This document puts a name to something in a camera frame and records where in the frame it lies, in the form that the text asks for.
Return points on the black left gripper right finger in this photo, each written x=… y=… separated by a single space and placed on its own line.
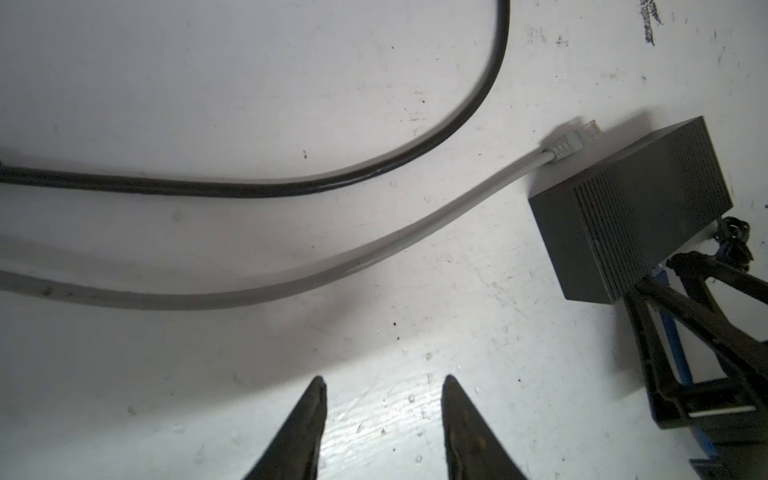
x=471 y=448

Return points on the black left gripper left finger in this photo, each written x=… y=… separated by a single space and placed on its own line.
x=295 y=450

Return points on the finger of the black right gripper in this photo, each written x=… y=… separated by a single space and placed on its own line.
x=699 y=369
x=695 y=268

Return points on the black network switch box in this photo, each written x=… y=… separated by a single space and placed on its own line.
x=611 y=224

